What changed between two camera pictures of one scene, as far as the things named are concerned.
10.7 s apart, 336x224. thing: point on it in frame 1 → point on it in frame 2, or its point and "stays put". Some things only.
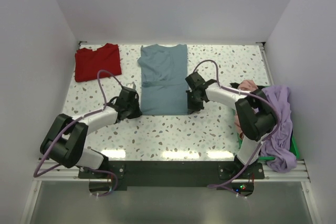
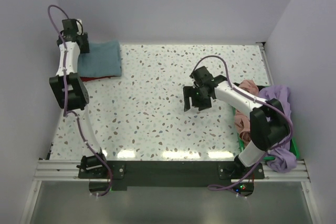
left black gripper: (137, 113) → (84, 49)
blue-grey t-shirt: (164, 71) → (103, 60)
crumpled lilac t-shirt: (279, 145) stays put
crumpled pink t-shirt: (249, 86) stays put
